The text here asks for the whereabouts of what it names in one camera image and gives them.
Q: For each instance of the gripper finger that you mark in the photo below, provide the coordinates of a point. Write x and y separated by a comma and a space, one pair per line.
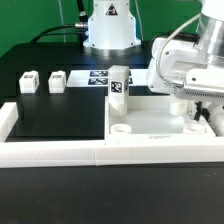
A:
198, 110
208, 110

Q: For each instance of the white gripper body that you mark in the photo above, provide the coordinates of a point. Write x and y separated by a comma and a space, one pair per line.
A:
189, 70

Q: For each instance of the white square table top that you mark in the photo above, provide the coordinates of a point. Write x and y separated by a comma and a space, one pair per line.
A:
156, 123

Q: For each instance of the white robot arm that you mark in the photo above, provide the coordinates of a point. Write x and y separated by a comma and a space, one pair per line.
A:
112, 28

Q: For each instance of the white marker sheet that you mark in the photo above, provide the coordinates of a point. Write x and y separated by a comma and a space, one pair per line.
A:
99, 78

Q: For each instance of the white U-shaped obstacle fence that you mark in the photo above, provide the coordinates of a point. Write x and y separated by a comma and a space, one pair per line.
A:
131, 142

